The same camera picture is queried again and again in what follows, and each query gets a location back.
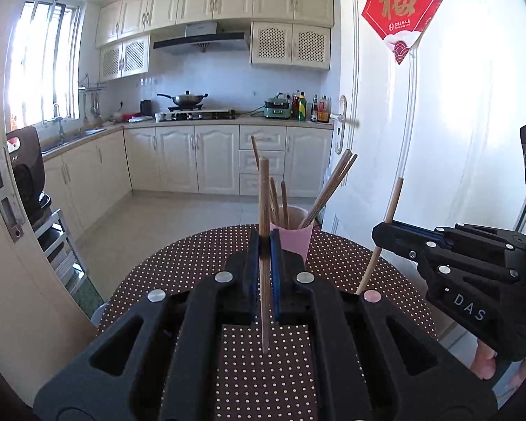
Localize wooden chopstick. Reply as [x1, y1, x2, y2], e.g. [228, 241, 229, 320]
[355, 178, 405, 295]
[258, 156, 272, 354]

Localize black rice cooker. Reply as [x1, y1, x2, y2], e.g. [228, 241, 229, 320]
[6, 126, 47, 220]

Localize green countertop appliance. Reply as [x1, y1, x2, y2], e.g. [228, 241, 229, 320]
[263, 94, 292, 120]

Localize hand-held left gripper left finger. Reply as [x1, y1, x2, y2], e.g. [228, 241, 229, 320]
[33, 228, 261, 421]

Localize cream lower kitchen cabinets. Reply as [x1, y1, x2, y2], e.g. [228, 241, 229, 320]
[41, 120, 335, 233]

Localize gas stove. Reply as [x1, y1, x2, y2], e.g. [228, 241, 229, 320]
[167, 106, 238, 121]

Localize pink cup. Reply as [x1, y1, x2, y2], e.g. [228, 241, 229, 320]
[268, 217, 315, 264]

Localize metal door handle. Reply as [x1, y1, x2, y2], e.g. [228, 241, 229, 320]
[333, 95, 362, 155]

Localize red diamond wall decoration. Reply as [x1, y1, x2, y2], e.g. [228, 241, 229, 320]
[360, 0, 454, 66]

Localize kitchen window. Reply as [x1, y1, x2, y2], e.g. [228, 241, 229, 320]
[9, 0, 82, 126]

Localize pile of wooden chopsticks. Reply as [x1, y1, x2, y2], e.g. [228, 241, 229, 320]
[251, 136, 359, 229]

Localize hanging utensil rail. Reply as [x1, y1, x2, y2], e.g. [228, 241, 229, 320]
[78, 72, 108, 126]

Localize steel wok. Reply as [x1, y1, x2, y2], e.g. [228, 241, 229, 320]
[156, 91, 209, 109]

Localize steel range hood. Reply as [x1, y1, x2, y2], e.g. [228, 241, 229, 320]
[153, 21, 251, 55]

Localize white panel door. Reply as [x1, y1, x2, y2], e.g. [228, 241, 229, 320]
[322, 0, 526, 352]

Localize green floor mat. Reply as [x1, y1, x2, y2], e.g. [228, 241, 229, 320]
[72, 272, 108, 319]

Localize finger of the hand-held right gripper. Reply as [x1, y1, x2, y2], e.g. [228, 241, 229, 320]
[391, 222, 526, 248]
[372, 223, 521, 282]

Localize chrome faucet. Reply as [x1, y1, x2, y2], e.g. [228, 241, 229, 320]
[53, 103, 67, 145]

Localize cream door with lock plate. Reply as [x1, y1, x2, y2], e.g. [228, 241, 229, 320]
[0, 9, 88, 360]

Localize person's right hand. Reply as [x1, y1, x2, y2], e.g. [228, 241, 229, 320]
[470, 338, 526, 397]

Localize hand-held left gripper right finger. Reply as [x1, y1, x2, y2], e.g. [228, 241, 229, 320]
[269, 228, 498, 421]

